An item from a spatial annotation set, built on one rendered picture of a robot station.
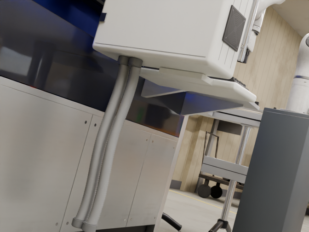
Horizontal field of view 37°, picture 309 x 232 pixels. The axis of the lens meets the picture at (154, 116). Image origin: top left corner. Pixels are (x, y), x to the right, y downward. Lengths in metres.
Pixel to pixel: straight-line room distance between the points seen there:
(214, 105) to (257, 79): 5.54
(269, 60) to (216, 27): 6.94
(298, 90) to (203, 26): 1.07
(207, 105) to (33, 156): 1.20
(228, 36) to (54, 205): 0.90
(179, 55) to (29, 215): 0.78
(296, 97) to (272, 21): 5.94
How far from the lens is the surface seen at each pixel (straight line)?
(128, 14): 1.62
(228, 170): 3.34
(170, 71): 1.61
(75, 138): 1.79
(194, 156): 6.65
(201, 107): 2.55
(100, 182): 1.59
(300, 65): 2.44
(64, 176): 1.80
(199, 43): 1.43
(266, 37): 8.13
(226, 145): 7.52
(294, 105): 2.40
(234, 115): 3.36
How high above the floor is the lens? 0.53
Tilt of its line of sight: 3 degrees up
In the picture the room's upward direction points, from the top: 15 degrees clockwise
